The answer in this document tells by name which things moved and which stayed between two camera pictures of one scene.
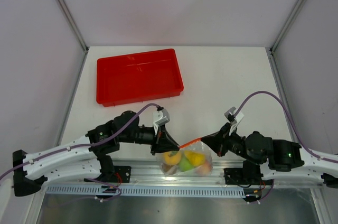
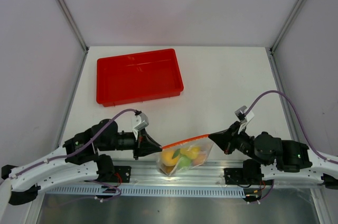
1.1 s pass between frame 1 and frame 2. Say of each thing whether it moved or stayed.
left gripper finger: moved
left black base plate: stayed
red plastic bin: stayed
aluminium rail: stayed
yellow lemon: moved
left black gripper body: moved
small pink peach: moved
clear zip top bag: moved
